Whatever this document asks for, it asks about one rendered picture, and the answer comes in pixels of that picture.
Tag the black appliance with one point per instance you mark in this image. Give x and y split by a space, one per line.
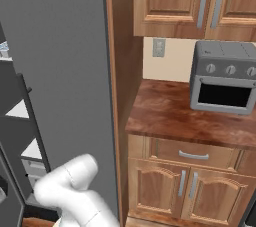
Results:
250 214

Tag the wooden base cupboard door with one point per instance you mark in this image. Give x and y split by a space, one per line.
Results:
220 201
153 187

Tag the grey wall socket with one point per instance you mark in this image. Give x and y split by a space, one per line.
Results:
159 47

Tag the grey fridge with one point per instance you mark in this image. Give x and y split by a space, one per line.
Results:
66 64

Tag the tall wooden side panel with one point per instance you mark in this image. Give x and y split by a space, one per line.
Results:
125 57

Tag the grey toaster oven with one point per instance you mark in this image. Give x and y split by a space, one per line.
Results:
223 81

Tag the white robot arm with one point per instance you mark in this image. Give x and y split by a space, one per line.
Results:
76 191

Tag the grey freezer door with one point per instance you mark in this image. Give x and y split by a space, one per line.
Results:
20 131

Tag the wooden drawer front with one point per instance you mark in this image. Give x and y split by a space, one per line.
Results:
166 149

